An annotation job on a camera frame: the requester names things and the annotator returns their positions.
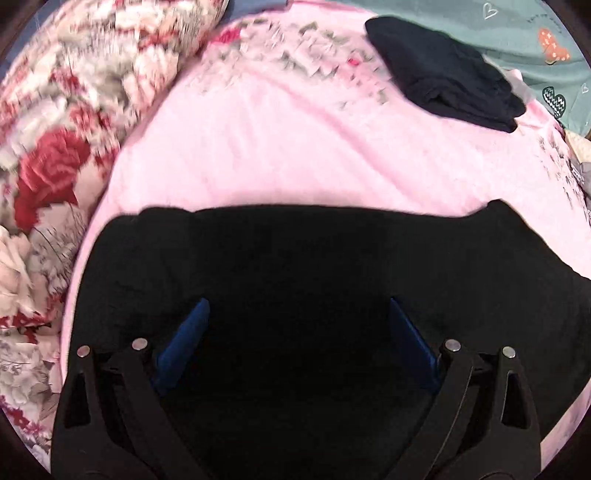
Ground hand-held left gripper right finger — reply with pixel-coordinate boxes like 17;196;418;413
383;296;541;480

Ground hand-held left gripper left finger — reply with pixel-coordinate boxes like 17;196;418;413
51;298;211;480

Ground black pants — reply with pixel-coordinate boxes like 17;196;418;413
60;198;591;480

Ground red floral quilt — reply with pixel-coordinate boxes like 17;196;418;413
0;0;232;472

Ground pink floral bedsheet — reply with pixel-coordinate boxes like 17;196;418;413
60;0;591;462

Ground grey garment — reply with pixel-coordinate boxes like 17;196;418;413
570;157;591;197

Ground folded dark navy garment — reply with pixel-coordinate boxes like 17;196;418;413
365;16;527;134

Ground teal heart print blanket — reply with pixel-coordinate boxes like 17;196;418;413
342;0;591;139

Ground purple plaid sheet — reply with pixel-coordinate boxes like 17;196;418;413
228;0;289;12

